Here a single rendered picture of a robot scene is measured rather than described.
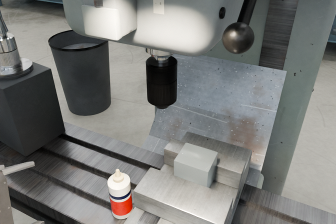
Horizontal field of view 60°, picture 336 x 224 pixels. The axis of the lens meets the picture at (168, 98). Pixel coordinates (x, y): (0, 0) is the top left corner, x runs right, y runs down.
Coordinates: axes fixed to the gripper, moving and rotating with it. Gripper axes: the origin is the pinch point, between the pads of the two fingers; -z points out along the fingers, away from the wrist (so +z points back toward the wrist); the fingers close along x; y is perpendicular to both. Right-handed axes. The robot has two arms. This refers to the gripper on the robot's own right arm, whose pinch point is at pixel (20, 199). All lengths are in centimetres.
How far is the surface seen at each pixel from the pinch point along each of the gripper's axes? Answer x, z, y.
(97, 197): -4.6, -13.7, -3.1
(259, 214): -12.7, -27.2, -31.3
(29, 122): 13.4, -12.1, 12.8
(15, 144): 9.0, -11.3, 18.4
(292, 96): 8, -53, -37
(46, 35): 148, -247, 303
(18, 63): 26.5, -10.3, 10.4
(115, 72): 61, -218, 162
